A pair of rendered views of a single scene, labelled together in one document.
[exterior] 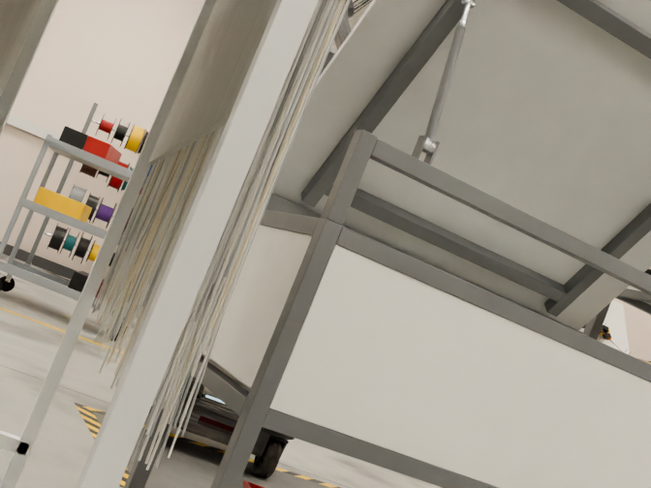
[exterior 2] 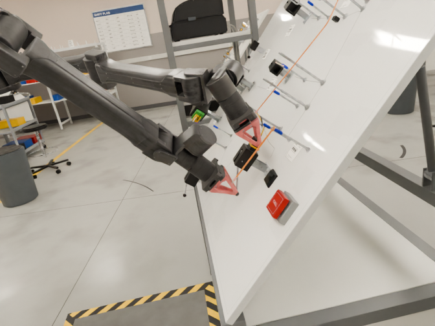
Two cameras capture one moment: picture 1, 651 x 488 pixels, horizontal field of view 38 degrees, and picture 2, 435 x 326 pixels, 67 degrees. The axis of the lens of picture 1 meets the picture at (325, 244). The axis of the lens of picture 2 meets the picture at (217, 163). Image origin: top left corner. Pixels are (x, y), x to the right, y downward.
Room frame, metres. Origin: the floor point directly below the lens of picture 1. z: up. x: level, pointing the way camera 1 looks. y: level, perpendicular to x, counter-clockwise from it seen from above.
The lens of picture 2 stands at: (2.27, 0.77, 1.46)
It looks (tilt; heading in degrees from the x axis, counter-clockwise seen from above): 21 degrees down; 288
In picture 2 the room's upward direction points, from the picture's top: 9 degrees counter-clockwise
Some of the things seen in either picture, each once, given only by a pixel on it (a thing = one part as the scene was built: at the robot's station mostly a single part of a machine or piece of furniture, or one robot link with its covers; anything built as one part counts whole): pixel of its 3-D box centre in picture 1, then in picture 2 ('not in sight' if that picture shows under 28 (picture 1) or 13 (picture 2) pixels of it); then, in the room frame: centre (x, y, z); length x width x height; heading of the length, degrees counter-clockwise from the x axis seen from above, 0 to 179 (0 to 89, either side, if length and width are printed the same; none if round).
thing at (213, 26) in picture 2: not in sight; (195, 19); (2.86, -1.12, 1.56); 0.30 x 0.23 x 0.19; 24
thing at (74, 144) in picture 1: (101, 237); not in sight; (5.76, 1.30, 0.54); 0.99 x 0.50 x 1.08; 98
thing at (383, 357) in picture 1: (449, 372); (289, 242); (2.39, -0.42, 0.60); 1.17 x 0.58 x 0.40; 113
